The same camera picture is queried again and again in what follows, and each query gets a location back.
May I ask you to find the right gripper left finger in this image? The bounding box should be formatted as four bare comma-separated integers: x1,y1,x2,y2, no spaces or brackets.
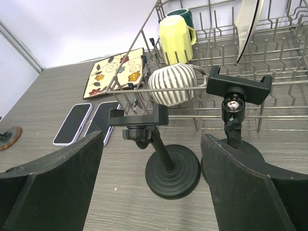
0,131,103,231

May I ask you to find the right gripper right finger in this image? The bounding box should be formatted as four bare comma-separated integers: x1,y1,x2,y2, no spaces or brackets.
200,134,308,231

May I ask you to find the white phone stand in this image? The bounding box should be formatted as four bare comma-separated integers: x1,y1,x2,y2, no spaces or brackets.
52,103,93,146

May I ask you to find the black phone stand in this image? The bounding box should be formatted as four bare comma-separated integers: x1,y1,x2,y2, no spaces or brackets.
206,65,273,161
109,104,201,200

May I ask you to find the lavender case phone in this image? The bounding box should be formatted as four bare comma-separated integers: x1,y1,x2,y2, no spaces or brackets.
84,101,121,146

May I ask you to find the metal dish rack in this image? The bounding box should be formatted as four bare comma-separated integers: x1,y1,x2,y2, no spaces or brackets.
106,0,308,133

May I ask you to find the floral square plate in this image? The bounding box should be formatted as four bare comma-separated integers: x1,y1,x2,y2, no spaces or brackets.
82,48,146,100

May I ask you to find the wooden base phone stand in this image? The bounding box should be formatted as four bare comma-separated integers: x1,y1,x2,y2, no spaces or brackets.
0,126,23,151

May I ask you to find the striped round mug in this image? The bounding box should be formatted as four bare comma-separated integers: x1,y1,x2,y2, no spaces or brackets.
148,63,208,107

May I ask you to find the yellow faceted cup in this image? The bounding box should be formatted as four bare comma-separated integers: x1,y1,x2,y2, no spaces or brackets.
159,15,196,65

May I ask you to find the white curved plate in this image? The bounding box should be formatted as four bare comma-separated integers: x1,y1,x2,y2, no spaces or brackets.
234,0,264,64

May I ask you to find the dark green mug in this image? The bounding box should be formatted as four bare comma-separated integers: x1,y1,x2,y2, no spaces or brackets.
166,9,194,29

